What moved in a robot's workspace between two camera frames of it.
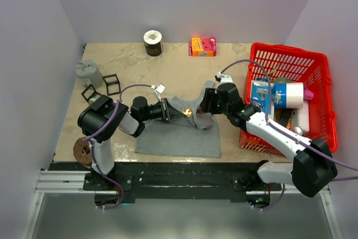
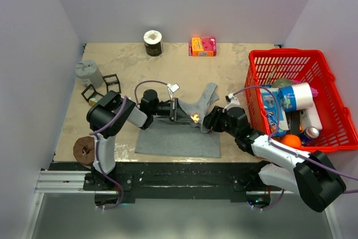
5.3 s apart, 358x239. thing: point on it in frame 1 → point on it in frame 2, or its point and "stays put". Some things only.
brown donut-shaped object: x=81 y=151 stays put
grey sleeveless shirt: x=196 y=134 stays put
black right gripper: x=210 y=95 → x=211 y=120
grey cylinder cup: x=88 y=74 stays put
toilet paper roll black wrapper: x=152 y=40 stays put
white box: x=300 y=117 → x=310 y=117
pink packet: x=307 y=94 → x=314 y=92
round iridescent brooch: x=92 y=100 stays put
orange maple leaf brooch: x=187 y=111 → x=195 y=117
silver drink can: x=297 y=130 → x=310 y=132
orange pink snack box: x=202 y=46 stays put
